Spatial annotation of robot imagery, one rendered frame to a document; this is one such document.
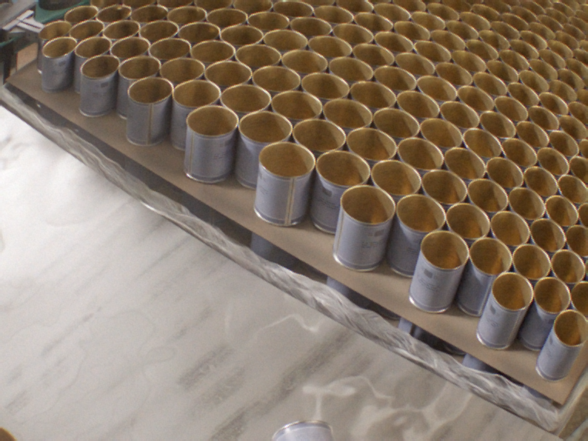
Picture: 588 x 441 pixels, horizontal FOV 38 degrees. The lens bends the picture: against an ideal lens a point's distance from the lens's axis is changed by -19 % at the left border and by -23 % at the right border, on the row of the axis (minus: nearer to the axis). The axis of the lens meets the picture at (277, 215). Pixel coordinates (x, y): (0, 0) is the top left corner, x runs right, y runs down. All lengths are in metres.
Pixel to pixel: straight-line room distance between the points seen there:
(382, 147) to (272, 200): 0.18
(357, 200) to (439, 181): 0.13
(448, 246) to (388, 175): 0.15
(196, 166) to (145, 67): 0.22
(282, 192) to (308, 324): 0.17
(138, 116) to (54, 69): 0.23
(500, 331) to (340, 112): 0.44
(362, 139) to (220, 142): 0.19
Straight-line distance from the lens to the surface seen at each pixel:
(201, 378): 1.15
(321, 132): 1.37
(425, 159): 1.39
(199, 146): 1.33
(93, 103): 1.47
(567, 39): 1.90
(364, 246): 1.24
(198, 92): 1.43
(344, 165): 1.33
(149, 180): 1.46
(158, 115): 1.39
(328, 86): 1.47
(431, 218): 1.29
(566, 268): 1.30
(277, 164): 1.33
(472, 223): 1.30
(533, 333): 1.21
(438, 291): 1.21
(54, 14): 2.34
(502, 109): 1.55
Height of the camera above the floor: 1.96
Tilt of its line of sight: 40 degrees down
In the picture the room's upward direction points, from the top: 8 degrees clockwise
